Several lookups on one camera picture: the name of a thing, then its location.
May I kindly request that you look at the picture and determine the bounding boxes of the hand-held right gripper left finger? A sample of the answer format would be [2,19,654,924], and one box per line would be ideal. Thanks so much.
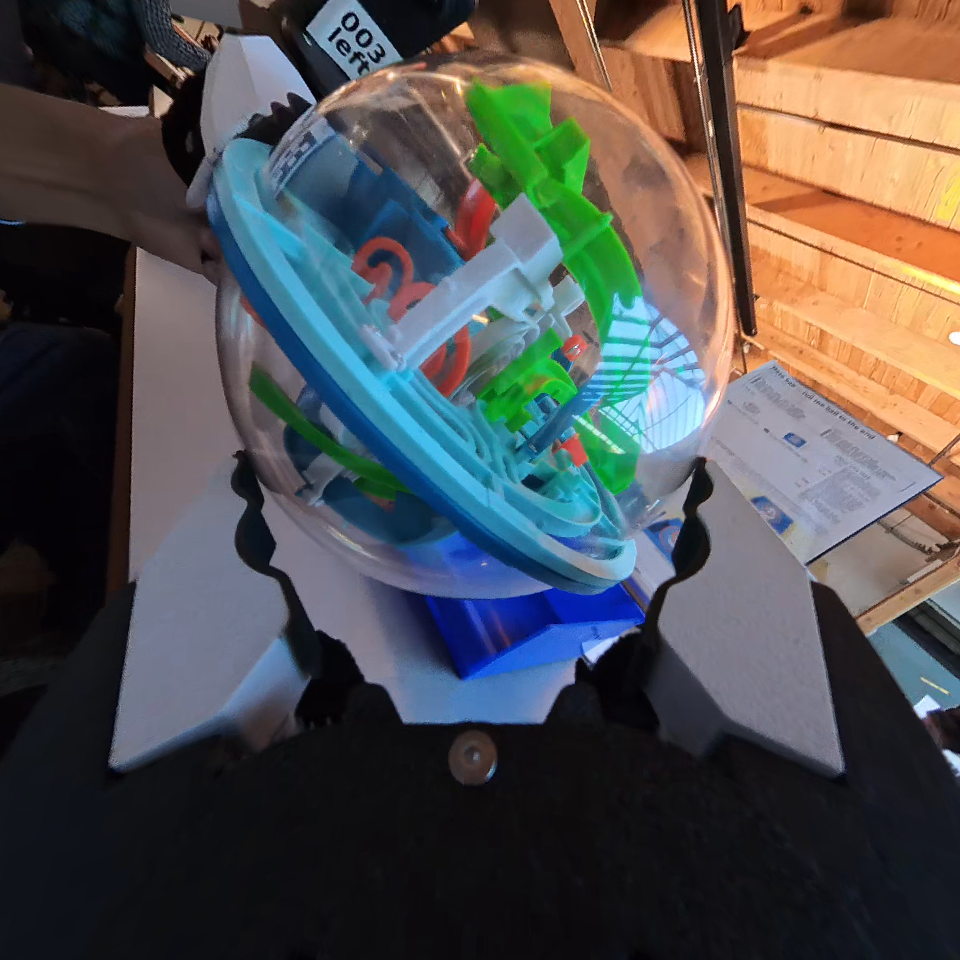
[110,450,331,774]

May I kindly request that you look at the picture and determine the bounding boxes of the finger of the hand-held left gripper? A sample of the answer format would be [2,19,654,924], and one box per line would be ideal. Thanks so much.
[196,33,318,153]

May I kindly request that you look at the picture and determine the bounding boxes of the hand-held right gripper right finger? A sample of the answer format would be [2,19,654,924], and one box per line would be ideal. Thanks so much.
[600,456,847,777]

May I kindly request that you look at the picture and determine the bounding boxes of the clear plastic maze ball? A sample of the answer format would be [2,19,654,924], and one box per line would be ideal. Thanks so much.
[216,54,736,601]

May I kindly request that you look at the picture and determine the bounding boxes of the person's left hand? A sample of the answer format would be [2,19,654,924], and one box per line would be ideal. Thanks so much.
[90,97,224,286]

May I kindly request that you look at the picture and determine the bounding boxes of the printed instruction sheet stand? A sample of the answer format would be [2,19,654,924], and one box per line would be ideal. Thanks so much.
[641,360,945,567]

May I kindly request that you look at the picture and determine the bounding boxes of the person's dark trousers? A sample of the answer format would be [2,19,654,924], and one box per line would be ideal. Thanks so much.
[0,315,125,676]

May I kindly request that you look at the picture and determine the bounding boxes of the large blue plastic bin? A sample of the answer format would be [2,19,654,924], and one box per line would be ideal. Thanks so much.
[423,581,646,680]

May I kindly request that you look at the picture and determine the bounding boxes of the black metal pole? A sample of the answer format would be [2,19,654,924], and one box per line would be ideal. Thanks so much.
[693,0,759,339]

